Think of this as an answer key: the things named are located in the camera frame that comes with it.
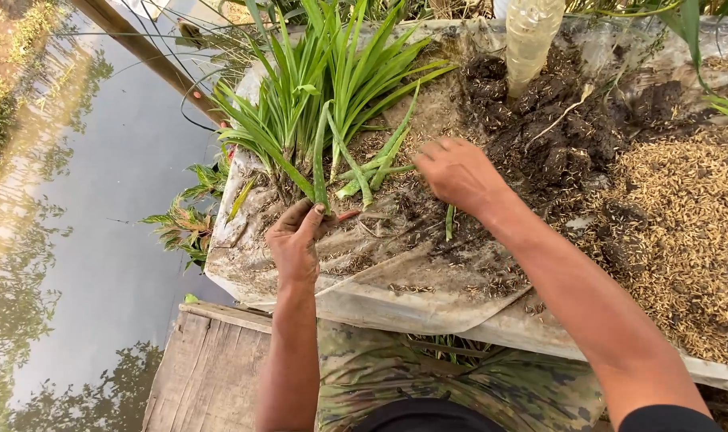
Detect weathered wooden board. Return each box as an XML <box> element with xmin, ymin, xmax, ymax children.
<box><xmin>142</xmin><ymin>301</ymin><xmax>275</xmax><ymax>432</ymax></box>

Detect variegated green yellow plant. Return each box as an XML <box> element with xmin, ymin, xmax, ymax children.
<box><xmin>138</xmin><ymin>157</ymin><xmax>233</xmax><ymax>272</ymax></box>

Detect person's right hand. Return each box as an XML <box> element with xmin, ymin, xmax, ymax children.
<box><xmin>412</xmin><ymin>137</ymin><xmax>511</xmax><ymax>218</ymax></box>

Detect thin black cable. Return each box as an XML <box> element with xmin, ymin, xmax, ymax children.
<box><xmin>116</xmin><ymin>0</ymin><xmax>222</xmax><ymax>133</ymax></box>

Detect black shirt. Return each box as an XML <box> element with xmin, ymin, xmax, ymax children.
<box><xmin>352</xmin><ymin>398</ymin><xmax>724</xmax><ymax>432</ymax></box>

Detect small aloe seedling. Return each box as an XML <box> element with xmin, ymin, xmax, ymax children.
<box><xmin>327</xmin><ymin>81</ymin><xmax>422</xmax><ymax>209</ymax></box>

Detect brown wooden pole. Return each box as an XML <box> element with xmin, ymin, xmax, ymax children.
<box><xmin>70</xmin><ymin>0</ymin><xmax>228</xmax><ymax>126</ymax></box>

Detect clear plastic bottle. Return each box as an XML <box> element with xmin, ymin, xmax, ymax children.
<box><xmin>505</xmin><ymin>0</ymin><xmax>566</xmax><ymax>100</ymax></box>

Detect long green aloe leaf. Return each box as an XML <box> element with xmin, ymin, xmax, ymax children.
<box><xmin>311</xmin><ymin>100</ymin><xmax>336</xmax><ymax>214</ymax></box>

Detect bunch of green leafy plants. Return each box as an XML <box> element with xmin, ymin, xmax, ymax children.
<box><xmin>211</xmin><ymin>0</ymin><xmax>459</xmax><ymax>200</ymax></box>

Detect pile of dark soil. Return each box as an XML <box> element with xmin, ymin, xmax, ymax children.
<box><xmin>460</xmin><ymin>42</ymin><xmax>688</xmax><ymax>194</ymax></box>

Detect dirty white plastic sheet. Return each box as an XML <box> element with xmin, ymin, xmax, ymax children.
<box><xmin>204</xmin><ymin>15</ymin><xmax>728</xmax><ymax>395</ymax></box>

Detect person's left hand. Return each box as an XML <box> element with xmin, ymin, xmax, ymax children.
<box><xmin>265</xmin><ymin>197</ymin><xmax>341</xmax><ymax>289</ymax></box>

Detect pile of rice husks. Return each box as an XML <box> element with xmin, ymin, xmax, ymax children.
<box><xmin>553</xmin><ymin>127</ymin><xmax>728</xmax><ymax>368</ymax></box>

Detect green grass blades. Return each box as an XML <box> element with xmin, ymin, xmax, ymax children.
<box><xmin>655</xmin><ymin>0</ymin><xmax>728</xmax><ymax>127</ymax></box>

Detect camouflage trousers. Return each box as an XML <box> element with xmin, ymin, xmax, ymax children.
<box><xmin>316</xmin><ymin>318</ymin><xmax>608</xmax><ymax>432</ymax></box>

